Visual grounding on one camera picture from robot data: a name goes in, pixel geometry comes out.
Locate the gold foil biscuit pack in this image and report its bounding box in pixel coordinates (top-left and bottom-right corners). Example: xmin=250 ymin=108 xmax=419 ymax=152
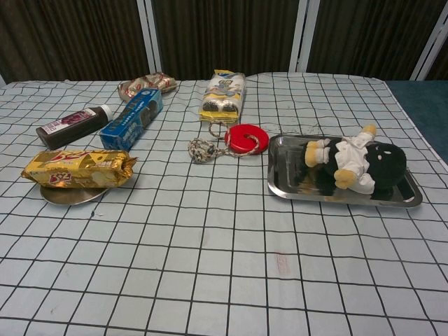
xmin=20 ymin=149 xmax=138 ymax=190

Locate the black and white plush toy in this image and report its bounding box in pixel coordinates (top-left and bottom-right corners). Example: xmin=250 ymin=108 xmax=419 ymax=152
xmin=303 ymin=123 xmax=410 ymax=195

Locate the red plastic disc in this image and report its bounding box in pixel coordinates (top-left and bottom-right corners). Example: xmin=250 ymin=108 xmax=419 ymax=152
xmin=225 ymin=123 xmax=270 ymax=158

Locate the rectangular steel tray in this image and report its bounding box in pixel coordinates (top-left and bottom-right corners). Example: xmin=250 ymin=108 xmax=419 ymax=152
xmin=267 ymin=134 xmax=424 ymax=209

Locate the white yellow cookie pack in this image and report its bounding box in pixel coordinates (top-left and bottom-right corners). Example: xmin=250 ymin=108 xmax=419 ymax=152
xmin=198 ymin=69 xmax=247 ymax=123

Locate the white black checkered tablecloth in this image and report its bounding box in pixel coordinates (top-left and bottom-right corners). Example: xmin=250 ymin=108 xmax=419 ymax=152
xmin=0 ymin=71 xmax=448 ymax=336

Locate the blue cookie box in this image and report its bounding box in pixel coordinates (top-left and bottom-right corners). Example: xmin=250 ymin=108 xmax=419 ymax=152
xmin=99 ymin=88 xmax=165 ymax=152

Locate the brown silver snack wrapper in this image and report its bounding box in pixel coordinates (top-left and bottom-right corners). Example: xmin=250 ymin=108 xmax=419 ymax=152
xmin=117 ymin=71 xmax=178 ymax=104

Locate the round steel plate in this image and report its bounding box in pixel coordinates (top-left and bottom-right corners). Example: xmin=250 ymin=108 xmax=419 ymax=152
xmin=39 ymin=184 xmax=108 ymax=207

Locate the dark juice bottle white cap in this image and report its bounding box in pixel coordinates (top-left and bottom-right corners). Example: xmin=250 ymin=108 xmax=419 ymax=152
xmin=35 ymin=104 xmax=113 ymax=152

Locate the dark screen panel white frame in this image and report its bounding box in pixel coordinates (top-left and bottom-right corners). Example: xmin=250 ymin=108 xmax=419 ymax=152
xmin=425 ymin=31 xmax=448 ymax=81
xmin=148 ymin=0 xmax=305 ymax=80
xmin=297 ymin=0 xmax=444 ymax=81
xmin=0 ymin=0 xmax=155 ymax=85

